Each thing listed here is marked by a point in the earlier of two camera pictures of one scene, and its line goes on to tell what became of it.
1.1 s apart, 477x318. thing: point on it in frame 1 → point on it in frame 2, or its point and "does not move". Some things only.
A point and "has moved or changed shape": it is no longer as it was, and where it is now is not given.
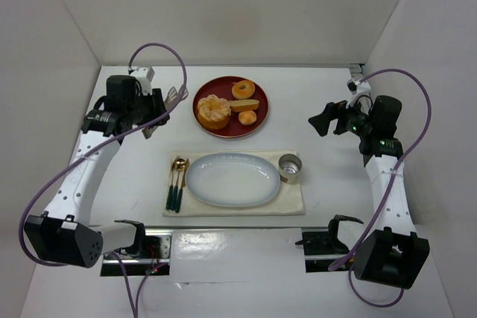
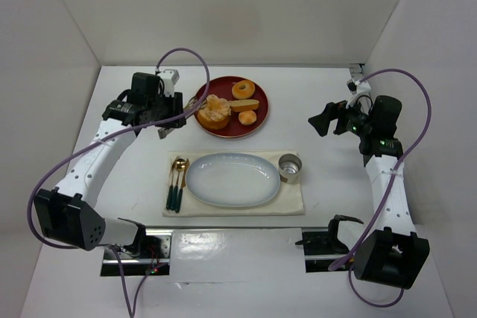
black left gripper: (156, 106) → (176, 108)
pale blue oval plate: (229, 180) does not move
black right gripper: (339, 117) does not move
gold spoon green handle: (179, 166) does not move
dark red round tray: (221, 86) does not move
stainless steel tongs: (171, 100) has moved or changed shape
